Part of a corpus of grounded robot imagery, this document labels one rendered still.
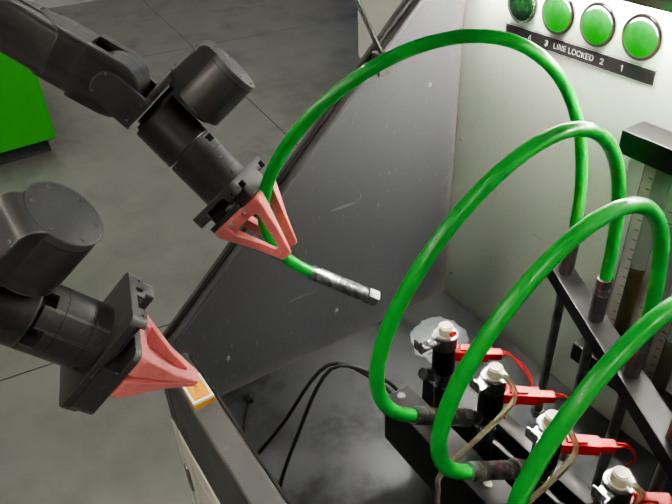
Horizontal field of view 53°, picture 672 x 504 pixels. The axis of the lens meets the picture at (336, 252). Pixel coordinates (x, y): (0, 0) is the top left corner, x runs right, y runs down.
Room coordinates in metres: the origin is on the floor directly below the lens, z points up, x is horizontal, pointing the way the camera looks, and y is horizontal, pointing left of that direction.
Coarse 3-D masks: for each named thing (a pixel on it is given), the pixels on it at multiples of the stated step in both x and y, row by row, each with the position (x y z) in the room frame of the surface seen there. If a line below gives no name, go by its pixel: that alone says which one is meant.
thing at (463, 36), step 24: (408, 48) 0.64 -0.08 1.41; (432, 48) 0.64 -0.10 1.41; (528, 48) 0.65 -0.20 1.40; (360, 72) 0.63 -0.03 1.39; (552, 72) 0.66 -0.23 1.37; (336, 96) 0.62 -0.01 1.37; (576, 96) 0.66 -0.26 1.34; (312, 120) 0.62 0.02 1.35; (576, 120) 0.66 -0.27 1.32; (288, 144) 0.62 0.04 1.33; (576, 144) 0.67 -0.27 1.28; (576, 168) 0.67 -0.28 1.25; (264, 192) 0.61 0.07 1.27; (576, 192) 0.67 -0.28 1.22; (576, 216) 0.67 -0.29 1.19; (264, 240) 0.61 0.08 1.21; (288, 264) 0.61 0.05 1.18
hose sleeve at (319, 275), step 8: (320, 272) 0.62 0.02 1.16; (328, 272) 0.63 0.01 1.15; (312, 280) 0.62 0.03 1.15; (320, 280) 0.62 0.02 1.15; (328, 280) 0.62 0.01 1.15; (336, 280) 0.62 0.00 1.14; (344, 280) 0.63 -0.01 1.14; (336, 288) 0.62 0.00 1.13; (344, 288) 0.62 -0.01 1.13; (352, 288) 0.62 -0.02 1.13; (360, 288) 0.63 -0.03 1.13; (352, 296) 0.63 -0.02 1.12; (360, 296) 0.62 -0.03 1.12
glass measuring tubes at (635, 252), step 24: (624, 144) 0.68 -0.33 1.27; (648, 144) 0.66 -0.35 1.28; (648, 168) 0.68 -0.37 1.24; (648, 192) 0.67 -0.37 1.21; (624, 216) 0.67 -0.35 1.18; (624, 240) 0.67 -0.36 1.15; (648, 240) 0.64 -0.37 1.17; (624, 264) 0.68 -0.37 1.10; (648, 264) 0.65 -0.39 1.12; (624, 288) 0.65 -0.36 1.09; (624, 312) 0.64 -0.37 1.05; (576, 360) 0.68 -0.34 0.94; (648, 360) 0.62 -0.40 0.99
